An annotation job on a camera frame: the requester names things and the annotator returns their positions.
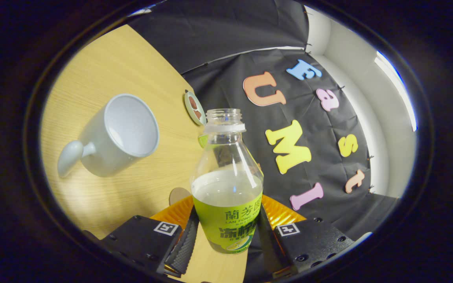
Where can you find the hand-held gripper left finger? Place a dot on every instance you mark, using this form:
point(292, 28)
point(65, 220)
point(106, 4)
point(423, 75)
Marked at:
point(140, 239)

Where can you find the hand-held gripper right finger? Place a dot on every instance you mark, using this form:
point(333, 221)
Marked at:
point(313, 241)

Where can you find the round brown coaster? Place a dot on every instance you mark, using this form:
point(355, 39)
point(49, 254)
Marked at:
point(177, 194)

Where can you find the juice bottle green label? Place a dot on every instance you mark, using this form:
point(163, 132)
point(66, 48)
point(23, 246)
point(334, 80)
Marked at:
point(226, 220)

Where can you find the pale blue cup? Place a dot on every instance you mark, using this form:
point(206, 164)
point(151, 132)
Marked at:
point(128, 125)

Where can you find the tall capped green drink bottle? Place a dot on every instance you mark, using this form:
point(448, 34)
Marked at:
point(203, 140)

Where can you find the pale green plate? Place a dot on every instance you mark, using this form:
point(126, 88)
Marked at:
point(189, 112)

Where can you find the brown food piece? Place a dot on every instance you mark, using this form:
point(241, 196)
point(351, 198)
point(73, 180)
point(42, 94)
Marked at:
point(198, 114)
point(192, 102)

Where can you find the wooden table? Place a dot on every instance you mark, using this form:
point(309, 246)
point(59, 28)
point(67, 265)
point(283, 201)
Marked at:
point(112, 55)

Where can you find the bright window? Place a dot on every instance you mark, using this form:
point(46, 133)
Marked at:
point(142, 11)

